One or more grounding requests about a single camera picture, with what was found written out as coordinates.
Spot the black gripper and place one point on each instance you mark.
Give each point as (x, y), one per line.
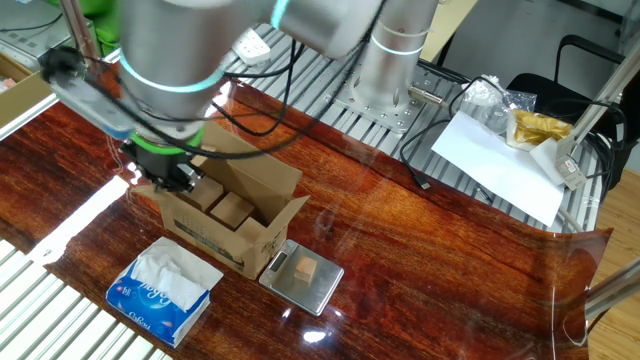
(160, 167)

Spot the brown cardboard box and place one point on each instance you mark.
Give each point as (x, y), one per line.
(200, 235)

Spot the open cardboard storage box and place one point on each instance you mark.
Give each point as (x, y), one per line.
(30, 92)

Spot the wood grain table mat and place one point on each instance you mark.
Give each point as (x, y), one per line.
(60, 165)
(425, 275)

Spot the blue tissue pack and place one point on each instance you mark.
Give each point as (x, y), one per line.
(150, 310)

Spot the white power strip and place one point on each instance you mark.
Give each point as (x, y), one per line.
(252, 47)

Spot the small wooden cube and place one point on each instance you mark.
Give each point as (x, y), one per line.
(305, 270)

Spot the green cloth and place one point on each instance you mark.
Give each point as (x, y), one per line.
(107, 35)

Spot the silver digital kitchen scale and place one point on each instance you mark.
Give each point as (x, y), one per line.
(320, 292)

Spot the grey metal machine case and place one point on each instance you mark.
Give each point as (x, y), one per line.
(30, 35)

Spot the beige panel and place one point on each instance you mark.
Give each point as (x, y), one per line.
(450, 25)

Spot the white paper sheet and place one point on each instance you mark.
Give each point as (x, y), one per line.
(495, 165)

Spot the clear plastic bag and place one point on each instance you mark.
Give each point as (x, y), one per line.
(487, 97)

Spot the yellow snack packet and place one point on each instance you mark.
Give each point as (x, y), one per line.
(540, 127)

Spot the black chair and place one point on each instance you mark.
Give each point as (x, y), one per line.
(545, 90)

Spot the white labelled adapter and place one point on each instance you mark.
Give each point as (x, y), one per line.
(570, 167)

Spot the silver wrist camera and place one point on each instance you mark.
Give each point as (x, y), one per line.
(90, 107)

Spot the aluminium table edge rail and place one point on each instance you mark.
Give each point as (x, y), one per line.
(25, 117)

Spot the aluminium frame post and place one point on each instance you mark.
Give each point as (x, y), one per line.
(615, 292)
(75, 20)
(607, 92)

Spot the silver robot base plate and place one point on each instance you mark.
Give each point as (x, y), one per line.
(395, 120)

